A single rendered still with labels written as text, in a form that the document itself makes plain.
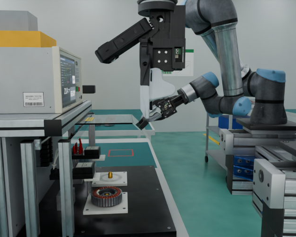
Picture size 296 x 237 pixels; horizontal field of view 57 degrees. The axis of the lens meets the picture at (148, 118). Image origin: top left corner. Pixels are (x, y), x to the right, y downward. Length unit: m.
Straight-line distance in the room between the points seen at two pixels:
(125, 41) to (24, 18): 4.54
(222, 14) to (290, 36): 6.40
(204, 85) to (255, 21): 5.97
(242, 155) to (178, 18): 0.84
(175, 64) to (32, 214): 0.60
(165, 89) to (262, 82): 0.83
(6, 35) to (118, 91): 2.63
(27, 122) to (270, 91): 0.93
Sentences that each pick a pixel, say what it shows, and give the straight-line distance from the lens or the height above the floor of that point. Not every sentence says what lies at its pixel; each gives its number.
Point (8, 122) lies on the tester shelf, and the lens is 0.80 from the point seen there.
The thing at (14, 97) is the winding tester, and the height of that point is 1.17.
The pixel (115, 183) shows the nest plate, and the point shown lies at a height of 0.78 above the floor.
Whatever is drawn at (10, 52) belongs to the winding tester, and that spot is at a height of 1.30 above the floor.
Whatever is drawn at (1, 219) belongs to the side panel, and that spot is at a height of 0.84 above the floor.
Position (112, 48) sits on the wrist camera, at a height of 1.28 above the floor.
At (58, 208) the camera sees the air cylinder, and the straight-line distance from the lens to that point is 1.04.
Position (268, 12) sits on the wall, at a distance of 7.25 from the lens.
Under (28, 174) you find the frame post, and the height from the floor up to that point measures 0.96.
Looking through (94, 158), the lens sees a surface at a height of 0.88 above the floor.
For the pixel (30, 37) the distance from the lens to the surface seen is 4.69.
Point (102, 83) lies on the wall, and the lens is 6.30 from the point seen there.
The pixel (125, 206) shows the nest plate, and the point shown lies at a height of 0.78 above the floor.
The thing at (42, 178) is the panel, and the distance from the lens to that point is 1.15.
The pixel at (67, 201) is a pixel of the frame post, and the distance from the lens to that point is 0.85.
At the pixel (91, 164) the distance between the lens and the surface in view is 1.01.
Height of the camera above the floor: 1.22
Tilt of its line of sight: 8 degrees down
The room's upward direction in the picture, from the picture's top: straight up
